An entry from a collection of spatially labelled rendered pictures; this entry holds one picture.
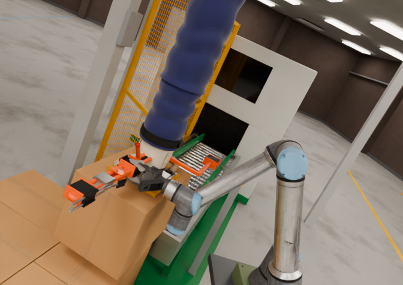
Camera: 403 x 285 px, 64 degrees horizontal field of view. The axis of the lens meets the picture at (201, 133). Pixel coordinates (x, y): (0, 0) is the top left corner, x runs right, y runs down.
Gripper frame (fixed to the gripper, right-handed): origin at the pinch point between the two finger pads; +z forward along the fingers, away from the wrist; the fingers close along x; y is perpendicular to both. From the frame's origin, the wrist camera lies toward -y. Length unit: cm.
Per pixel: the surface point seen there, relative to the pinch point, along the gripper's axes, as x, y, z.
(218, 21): 74, 18, -7
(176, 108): 30.1, 18.1, -5.1
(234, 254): -120, 175, -75
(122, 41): 32, 123, 92
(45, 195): -65, 34, 57
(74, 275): -65, -4, 4
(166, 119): 23.0, 17.9, -2.6
